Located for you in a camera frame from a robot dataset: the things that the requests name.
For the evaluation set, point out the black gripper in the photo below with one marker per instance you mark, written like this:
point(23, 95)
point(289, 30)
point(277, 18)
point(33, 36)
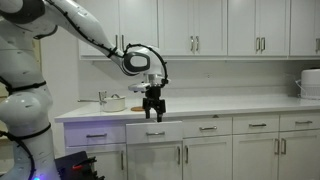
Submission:
point(154, 96)

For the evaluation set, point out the white drawer with wooden sides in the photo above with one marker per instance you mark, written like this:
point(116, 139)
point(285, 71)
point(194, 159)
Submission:
point(136, 133)

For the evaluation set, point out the white drawer front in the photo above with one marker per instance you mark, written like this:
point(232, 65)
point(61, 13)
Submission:
point(75, 135)
point(286, 122)
point(240, 125)
point(226, 128)

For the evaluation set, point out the cream cooking pot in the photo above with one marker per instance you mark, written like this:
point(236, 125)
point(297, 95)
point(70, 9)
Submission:
point(113, 104)

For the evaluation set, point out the cream pot lid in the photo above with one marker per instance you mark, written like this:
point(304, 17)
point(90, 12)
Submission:
point(114, 97)

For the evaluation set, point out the white base cabinet door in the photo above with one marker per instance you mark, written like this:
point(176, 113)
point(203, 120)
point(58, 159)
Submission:
point(301, 156)
point(255, 158)
point(153, 163)
point(106, 160)
point(210, 160)

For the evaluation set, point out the patterned paper cup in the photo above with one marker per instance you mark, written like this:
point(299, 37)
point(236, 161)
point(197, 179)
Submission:
point(102, 96)

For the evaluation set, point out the black red clamp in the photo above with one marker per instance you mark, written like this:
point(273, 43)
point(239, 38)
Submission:
point(77, 167)

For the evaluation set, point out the black equipment case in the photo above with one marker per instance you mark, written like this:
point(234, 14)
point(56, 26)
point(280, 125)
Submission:
point(66, 166)

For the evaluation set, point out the white round countertop appliance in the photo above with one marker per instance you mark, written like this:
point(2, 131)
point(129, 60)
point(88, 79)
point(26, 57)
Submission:
point(311, 83)

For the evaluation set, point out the white wall outlet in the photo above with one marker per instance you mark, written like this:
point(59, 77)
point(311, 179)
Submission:
point(208, 75)

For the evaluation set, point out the white wall cabinet door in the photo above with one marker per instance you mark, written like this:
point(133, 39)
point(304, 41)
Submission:
point(305, 23)
point(276, 23)
point(138, 20)
point(241, 23)
point(175, 23)
point(213, 23)
point(106, 13)

